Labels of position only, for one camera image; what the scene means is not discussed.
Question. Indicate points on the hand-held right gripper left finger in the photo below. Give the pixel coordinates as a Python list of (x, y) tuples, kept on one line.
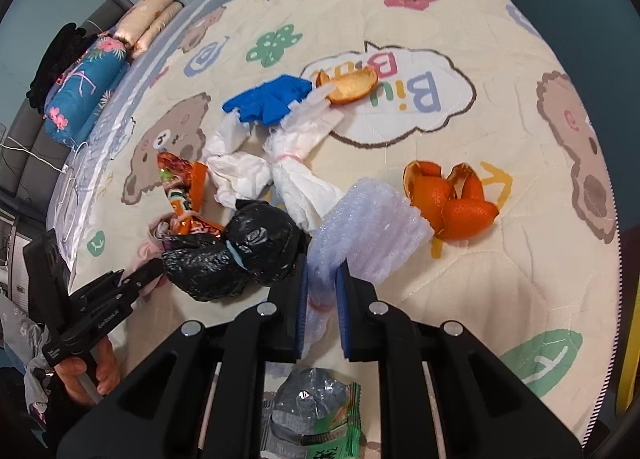
[(301, 311)]

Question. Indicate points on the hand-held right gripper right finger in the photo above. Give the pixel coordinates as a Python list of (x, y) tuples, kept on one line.
[(344, 314)]

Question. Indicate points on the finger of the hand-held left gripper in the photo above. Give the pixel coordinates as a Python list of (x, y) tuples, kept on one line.
[(144, 275), (100, 284)]

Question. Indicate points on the black plastic bag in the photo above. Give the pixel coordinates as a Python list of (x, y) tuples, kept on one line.
[(260, 239)]

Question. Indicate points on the clear bubble wrap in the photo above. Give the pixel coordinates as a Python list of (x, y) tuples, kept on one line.
[(370, 229)]

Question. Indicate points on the white plastic wrapper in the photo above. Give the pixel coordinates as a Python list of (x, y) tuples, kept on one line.
[(300, 189)]

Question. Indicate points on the white diaper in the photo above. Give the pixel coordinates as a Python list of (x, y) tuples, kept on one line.
[(240, 174)]

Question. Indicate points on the person's left hand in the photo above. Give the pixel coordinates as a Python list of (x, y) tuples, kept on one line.
[(107, 369)]

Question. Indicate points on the pink white wrapper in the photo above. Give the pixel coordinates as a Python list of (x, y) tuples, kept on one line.
[(150, 249)]

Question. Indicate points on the white cabinet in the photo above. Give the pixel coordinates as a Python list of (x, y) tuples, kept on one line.
[(12, 259)]

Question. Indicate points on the orange snack wrapper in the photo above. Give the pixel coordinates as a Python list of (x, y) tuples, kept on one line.
[(187, 199)]

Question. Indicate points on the green snack wrapper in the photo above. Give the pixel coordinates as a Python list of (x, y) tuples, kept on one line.
[(320, 409)]

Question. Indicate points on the grey padded headboard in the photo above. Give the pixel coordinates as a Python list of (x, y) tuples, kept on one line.
[(30, 159)]

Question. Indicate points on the large orange peel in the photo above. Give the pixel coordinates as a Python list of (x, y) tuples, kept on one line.
[(450, 199)]

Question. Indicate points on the blue floral pillow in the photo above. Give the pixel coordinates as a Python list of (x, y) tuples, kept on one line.
[(85, 84)]

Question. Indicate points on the black cloth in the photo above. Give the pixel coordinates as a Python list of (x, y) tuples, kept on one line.
[(60, 59)]

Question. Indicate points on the blue rubber glove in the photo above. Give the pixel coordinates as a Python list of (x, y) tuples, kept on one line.
[(272, 99)]

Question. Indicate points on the peach folded blanket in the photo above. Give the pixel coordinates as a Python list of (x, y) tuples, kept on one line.
[(160, 29), (145, 14)]

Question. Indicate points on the cream bear printed blanket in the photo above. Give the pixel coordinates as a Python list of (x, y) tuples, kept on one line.
[(500, 114)]

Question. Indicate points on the yellow object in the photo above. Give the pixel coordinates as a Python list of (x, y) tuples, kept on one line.
[(629, 379)]

